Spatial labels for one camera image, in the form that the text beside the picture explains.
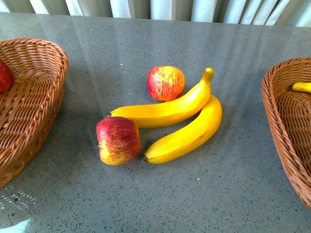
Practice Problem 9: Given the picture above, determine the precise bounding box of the lower yellow banana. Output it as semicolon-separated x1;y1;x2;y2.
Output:
142;95;223;164

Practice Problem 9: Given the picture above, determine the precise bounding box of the left brown wicker basket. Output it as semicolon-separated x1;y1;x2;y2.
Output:
0;38;69;186

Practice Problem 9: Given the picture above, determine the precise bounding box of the red yellow apple front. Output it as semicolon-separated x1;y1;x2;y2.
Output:
96;116;141;166

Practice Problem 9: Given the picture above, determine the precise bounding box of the grey pleated curtain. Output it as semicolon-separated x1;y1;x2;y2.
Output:
0;0;311;27

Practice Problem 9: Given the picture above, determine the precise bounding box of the yellow banana in basket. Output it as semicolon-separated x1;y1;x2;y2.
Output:
292;82;311;93

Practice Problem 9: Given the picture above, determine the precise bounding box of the upper yellow banana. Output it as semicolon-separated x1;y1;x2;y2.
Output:
107;67;214;128

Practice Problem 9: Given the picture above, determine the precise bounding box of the red yellow apple back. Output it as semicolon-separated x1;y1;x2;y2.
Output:
146;66;186;101

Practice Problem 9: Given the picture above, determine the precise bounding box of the red apple in basket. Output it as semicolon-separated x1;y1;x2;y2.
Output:
0;60;14;93

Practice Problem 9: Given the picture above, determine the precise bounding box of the red yellow apple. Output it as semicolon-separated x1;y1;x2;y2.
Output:
146;66;186;101
96;116;141;166

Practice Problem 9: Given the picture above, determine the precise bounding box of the right brown wicker basket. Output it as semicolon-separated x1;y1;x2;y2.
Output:
261;57;311;208

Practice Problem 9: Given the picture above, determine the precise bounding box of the brown wicker basket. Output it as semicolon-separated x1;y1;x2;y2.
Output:
261;57;311;208
0;38;69;186

